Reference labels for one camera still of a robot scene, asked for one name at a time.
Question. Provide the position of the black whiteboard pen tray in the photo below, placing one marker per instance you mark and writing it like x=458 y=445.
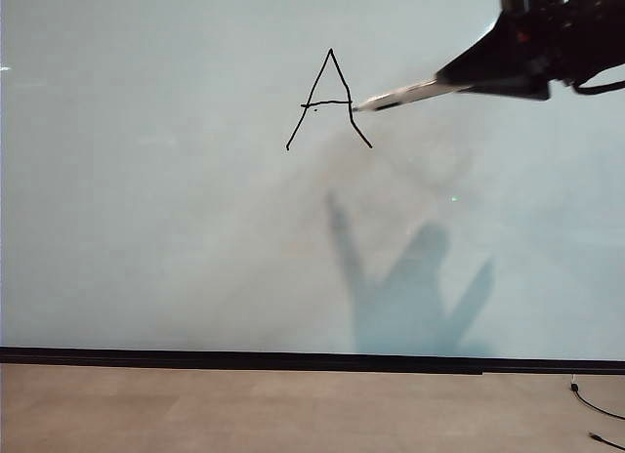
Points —
x=244 y=368

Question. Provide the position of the white whiteboard with black frame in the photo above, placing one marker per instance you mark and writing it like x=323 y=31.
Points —
x=146 y=179

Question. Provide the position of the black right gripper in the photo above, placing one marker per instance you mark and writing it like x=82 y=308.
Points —
x=581 y=33

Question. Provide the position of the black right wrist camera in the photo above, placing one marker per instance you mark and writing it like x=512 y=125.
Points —
x=516 y=1

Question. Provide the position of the white marker pen black cap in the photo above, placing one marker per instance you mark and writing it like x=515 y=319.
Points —
x=390 y=100

